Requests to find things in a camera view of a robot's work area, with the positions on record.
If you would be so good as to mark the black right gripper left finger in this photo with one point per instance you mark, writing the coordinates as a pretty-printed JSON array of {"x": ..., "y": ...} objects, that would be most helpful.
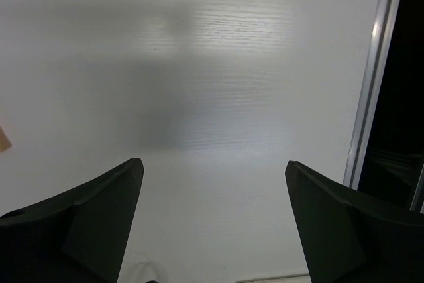
[{"x": 79, "y": 235}]

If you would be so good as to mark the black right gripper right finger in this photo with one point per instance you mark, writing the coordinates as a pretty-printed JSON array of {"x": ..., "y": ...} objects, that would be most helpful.
[{"x": 349, "y": 236}]

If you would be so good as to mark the translucent amber plastic tray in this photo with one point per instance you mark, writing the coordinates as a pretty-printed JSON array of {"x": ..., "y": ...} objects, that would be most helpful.
[{"x": 5, "y": 143}]

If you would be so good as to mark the aluminium table frame rail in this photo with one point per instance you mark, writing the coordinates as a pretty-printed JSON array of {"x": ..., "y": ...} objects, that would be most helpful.
[{"x": 385, "y": 159}]

